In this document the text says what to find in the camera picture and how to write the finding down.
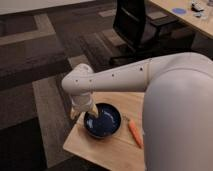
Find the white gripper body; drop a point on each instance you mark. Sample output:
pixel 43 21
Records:
pixel 82 102

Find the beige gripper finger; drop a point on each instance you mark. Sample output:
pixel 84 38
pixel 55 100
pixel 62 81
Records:
pixel 94 111
pixel 74 113

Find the dark blue ceramic bowl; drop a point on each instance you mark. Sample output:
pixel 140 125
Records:
pixel 105 124

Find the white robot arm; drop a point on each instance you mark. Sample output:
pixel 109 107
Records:
pixel 177 119

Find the orange carrot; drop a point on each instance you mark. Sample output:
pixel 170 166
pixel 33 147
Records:
pixel 135 132

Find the black office chair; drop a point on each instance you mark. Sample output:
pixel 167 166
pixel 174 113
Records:
pixel 130 23

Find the blue round disc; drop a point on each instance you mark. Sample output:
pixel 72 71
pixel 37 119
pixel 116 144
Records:
pixel 179 10

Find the small blue grey object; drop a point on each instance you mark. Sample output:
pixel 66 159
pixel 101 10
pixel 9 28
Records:
pixel 198 15

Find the light wooden desk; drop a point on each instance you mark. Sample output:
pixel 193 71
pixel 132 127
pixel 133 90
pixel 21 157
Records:
pixel 203 24

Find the small grey white object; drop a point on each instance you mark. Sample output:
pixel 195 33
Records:
pixel 196 7

